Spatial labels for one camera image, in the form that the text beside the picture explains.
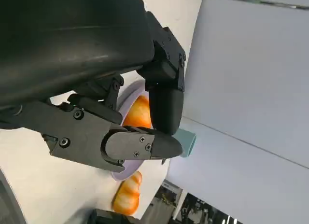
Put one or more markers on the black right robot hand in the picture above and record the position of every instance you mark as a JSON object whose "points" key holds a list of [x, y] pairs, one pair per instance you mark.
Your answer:
{"points": [[108, 218]]}

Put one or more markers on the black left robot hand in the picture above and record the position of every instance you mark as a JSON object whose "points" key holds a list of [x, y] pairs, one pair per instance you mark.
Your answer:
{"points": [[72, 52]]}

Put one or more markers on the pale green mug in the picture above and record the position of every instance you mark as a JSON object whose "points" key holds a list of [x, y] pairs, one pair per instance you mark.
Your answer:
{"points": [[189, 143]]}

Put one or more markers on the lilac plate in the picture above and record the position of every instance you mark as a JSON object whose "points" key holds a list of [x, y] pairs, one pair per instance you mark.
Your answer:
{"points": [[128, 172]]}

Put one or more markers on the dark workshop equipment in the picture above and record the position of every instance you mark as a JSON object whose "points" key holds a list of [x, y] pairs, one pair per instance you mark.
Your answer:
{"points": [[217, 207]]}

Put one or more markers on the orange toy bread roll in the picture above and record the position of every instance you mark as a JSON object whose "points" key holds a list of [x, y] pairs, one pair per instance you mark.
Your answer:
{"points": [[128, 195], [138, 113]]}

